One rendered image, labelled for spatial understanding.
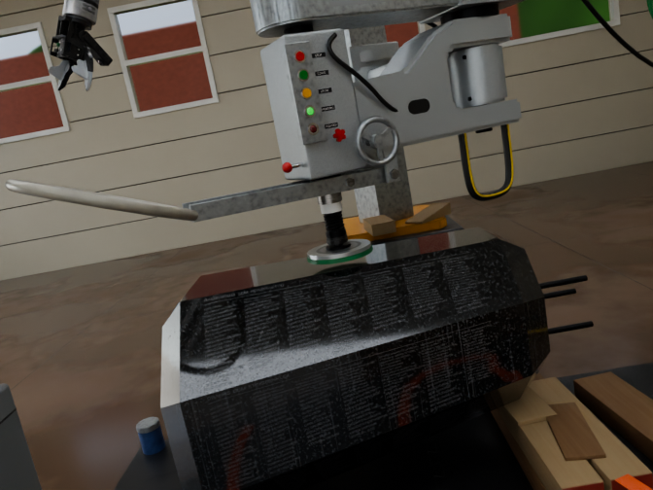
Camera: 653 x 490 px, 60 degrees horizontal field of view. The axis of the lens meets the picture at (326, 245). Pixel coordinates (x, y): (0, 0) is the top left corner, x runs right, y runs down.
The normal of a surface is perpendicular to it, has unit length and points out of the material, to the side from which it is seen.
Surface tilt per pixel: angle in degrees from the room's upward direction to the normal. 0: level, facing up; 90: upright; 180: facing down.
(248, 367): 45
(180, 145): 90
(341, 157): 90
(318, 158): 90
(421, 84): 90
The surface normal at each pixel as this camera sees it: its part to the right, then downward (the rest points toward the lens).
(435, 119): 0.43, 0.11
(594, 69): 0.00, 0.20
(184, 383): -0.08, -0.55
